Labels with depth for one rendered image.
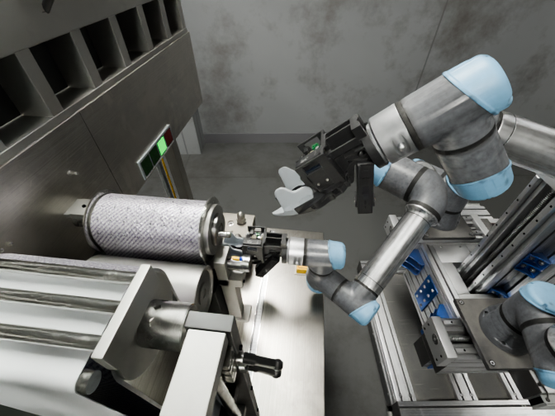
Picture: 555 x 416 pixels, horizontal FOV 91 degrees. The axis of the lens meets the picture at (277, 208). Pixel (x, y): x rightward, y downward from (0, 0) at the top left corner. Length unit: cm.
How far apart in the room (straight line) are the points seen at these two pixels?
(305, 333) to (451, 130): 67
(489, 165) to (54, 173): 78
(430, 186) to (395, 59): 241
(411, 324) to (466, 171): 141
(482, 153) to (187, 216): 51
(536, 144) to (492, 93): 23
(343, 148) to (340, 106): 279
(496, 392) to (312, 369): 116
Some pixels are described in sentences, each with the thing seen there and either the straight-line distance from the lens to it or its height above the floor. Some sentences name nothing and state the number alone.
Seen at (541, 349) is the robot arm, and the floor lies 101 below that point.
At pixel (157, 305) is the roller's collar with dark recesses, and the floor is 136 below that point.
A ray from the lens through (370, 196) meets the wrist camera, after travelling 47.
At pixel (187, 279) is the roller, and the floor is 123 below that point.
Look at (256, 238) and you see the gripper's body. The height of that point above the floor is 115.
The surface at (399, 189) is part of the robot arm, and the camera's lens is 89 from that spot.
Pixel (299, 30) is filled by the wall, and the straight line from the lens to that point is 291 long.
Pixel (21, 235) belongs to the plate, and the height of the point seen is 132.
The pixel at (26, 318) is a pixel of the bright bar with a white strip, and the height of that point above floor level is 144.
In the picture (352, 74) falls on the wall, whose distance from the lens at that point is 310.
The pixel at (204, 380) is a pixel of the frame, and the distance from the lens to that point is 30.
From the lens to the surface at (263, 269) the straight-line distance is 80.
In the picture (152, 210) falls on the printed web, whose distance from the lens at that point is 64.
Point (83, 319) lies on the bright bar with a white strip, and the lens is 37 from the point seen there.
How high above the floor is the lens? 172
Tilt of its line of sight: 45 degrees down
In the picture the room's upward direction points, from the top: straight up
